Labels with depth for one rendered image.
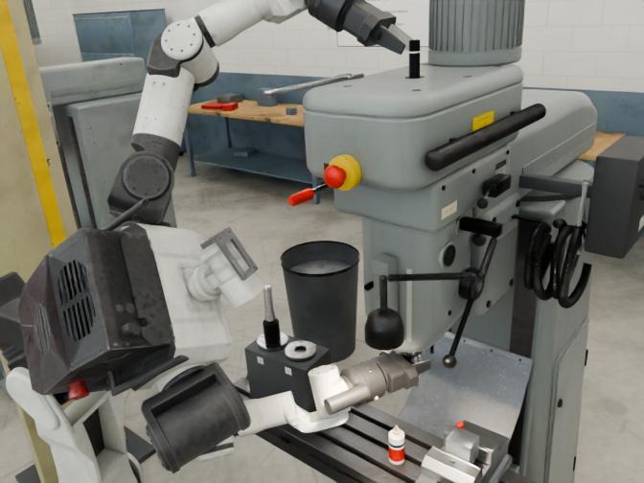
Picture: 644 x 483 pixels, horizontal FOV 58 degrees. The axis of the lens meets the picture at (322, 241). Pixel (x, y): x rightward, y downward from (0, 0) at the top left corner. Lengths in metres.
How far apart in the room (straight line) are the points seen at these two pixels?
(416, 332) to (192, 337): 0.48
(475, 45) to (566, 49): 4.20
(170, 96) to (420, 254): 0.56
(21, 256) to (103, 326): 1.73
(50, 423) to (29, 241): 1.40
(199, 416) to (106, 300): 0.24
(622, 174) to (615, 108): 4.15
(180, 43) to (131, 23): 7.10
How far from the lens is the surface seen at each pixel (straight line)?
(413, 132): 0.95
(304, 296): 3.31
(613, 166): 1.26
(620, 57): 5.37
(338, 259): 3.63
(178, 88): 1.16
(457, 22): 1.29
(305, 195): 1.07
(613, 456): 3.17
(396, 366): 1.35
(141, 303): 0.95
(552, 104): 1.63
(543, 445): 1.93
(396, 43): 1.13
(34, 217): 2.60
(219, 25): 1.20
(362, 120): 0.97
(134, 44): 8.25
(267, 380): 1.71
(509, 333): 1.70
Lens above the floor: 2.04
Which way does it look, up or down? 23 degrees down
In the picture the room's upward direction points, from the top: 3 degrees counter-clockwise
